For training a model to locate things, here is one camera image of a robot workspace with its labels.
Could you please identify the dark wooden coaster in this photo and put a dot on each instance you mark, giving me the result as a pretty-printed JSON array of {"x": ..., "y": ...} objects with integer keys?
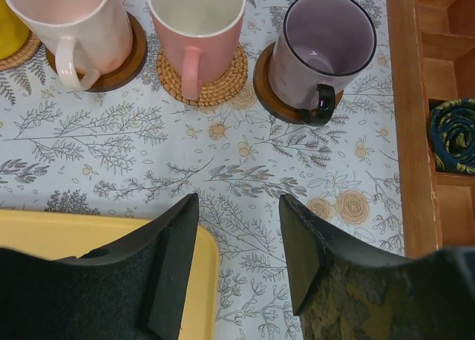
[
  {"x": 131, "y": 66},
  {"x": 267, "y": 98}
]

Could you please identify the yellow plastic tray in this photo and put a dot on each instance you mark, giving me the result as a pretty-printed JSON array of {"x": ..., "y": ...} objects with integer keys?
[{"x": 55, "y": 235}]

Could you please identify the dark wooden coaster far right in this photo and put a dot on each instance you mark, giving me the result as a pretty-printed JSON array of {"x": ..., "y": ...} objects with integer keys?
[{"x": 267, "y": 98}]

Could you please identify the white mug pink handle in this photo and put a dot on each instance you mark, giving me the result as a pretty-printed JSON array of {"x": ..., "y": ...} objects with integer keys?
[{"x": 199, "y": 38}]

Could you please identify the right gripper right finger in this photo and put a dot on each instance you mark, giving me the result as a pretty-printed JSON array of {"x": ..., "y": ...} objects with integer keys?
[{"x": 344, "y": 288}]

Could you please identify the light woven coaster left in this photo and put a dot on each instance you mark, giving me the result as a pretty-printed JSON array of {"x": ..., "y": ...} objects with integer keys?
[{"x": 23, "y": 54}]

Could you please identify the yellow glass cup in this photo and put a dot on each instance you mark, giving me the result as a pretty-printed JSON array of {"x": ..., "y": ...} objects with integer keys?
[{"x": 13, "y": 32}]

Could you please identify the dark wooden coaster middle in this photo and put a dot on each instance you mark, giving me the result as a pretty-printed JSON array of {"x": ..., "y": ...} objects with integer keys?
[{"x": 131, "y": 66}]

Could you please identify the light woven coaster right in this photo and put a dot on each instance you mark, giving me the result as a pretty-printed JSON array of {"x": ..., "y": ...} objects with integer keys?
[{"x": 222, "y": 90}]

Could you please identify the purple glass cup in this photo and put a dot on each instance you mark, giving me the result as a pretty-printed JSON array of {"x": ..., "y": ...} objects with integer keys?
[{"x": 322, "y": 47}]

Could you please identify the floral table cloth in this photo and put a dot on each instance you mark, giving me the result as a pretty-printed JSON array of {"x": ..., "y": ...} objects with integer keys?
[{"x": 135, "y": 151}]

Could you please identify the orange compartment organizer box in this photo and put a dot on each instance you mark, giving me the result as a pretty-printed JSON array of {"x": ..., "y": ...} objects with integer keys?
[{"x": 432, "y": 52}]

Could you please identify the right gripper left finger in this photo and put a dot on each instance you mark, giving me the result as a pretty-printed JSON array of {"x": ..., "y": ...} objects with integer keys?
[{"x": 132, "y": 288}]

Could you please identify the pink ceramic mug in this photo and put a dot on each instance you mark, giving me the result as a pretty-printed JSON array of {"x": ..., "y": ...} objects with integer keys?
[{"x": 89, "y": 38}]

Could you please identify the light woven coaster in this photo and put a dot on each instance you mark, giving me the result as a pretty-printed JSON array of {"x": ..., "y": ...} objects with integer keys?
[
  {"x": 23, "y": 54},
  {"x": 222, "y": 90}
]

